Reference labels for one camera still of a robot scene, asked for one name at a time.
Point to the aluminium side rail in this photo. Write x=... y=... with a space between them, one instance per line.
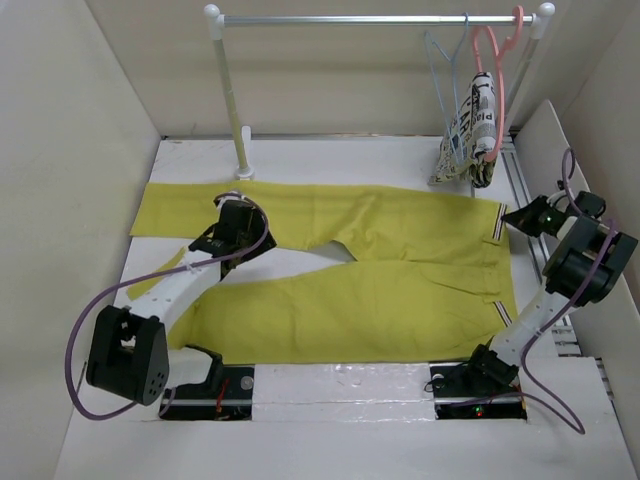
x=529 y=256

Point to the yellow trousers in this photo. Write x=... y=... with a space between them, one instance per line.
x=429 y=277

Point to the light blue wire hanger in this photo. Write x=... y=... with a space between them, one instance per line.
x=449 y=108

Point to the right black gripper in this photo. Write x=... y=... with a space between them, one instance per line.
x=523 y=217

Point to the newspaper print garment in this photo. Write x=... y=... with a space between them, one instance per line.
x=470 y=137

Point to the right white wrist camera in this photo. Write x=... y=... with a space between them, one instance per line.
x=558 y=200

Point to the white clothes rack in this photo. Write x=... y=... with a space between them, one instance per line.
x=515 y=63

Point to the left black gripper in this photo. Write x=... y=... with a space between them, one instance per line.
x=264 y=246

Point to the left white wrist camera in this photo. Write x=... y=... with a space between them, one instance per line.
x=232 y=196

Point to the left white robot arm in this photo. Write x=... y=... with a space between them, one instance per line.
x=130 y=356

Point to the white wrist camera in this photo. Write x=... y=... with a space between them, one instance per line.
x=558 y=200
x=232 y=196

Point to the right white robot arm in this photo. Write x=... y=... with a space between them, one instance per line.
x=588 y=260

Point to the white foam block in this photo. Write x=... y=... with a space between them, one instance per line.
x=342 y=393

